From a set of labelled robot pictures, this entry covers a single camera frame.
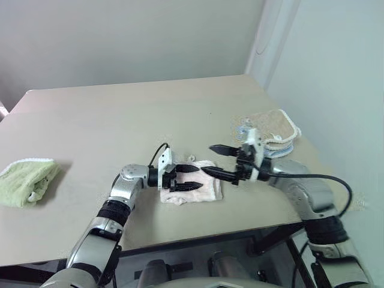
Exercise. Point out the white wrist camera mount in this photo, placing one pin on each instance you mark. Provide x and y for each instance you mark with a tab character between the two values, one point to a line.
256	141
165	159

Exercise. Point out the dark rounded shape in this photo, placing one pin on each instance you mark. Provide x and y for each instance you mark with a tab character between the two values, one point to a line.
222	264
153	273

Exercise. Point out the black table frame brace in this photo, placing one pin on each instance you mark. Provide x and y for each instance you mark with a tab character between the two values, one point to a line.
270	240

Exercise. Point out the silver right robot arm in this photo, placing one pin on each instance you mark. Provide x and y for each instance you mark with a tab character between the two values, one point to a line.
315	198

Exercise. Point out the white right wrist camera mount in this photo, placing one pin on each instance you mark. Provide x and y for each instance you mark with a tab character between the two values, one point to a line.
256	141

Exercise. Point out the black table frame bar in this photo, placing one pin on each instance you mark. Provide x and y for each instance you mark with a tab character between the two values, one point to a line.
186	243

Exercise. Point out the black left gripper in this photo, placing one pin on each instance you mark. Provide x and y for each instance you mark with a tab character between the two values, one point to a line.
170	181

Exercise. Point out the pink towel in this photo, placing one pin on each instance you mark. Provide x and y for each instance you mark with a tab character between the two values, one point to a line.
208	192

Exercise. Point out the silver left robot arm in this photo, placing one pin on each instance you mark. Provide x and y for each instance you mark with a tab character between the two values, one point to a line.
120	192

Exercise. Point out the green towel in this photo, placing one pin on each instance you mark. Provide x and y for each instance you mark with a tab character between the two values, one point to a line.
21	183

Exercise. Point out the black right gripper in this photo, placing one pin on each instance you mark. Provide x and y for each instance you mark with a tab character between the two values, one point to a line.
244	168

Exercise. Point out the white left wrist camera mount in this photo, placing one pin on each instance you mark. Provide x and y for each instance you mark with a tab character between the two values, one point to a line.
165	159

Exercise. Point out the beige towel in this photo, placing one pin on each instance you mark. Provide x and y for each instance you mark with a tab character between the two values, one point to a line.
274	124

